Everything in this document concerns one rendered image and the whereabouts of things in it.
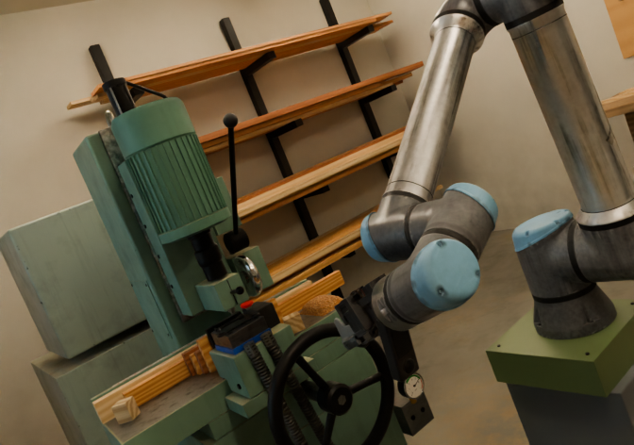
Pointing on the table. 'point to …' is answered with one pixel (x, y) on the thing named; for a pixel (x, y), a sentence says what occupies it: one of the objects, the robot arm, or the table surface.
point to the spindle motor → (170, 169)
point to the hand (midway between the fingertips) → (350, 343)
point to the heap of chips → (321, 305)
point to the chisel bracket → (221, 293)
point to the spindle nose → (208, 255)
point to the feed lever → (234, 239)
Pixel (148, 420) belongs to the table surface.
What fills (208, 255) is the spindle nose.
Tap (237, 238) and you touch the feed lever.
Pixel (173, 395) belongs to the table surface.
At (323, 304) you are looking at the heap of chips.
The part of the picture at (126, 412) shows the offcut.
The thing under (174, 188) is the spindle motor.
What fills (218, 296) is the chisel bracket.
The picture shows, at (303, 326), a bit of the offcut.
